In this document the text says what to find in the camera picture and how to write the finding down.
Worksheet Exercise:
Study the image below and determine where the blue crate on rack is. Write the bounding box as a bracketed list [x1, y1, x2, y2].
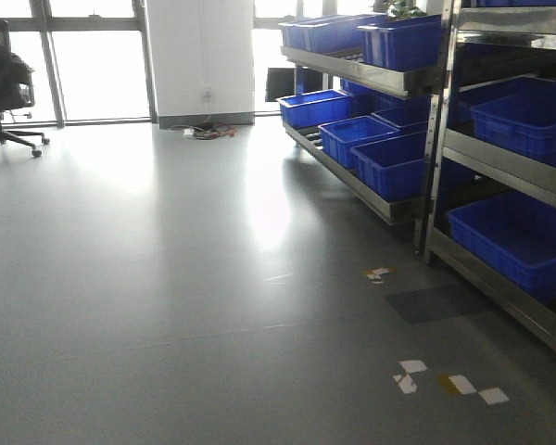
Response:
[358, 15, 442, 72]

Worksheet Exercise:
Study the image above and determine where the steel flow rack with rollers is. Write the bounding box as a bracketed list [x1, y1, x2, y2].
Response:
[282, 46, 442, 253]

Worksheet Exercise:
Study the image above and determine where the black office chair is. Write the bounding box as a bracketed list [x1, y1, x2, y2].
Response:
[0, 19, 50, 158]

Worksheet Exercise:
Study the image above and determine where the steel side shelving rack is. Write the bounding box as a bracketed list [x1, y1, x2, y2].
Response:
[423, 1, 556, 352]

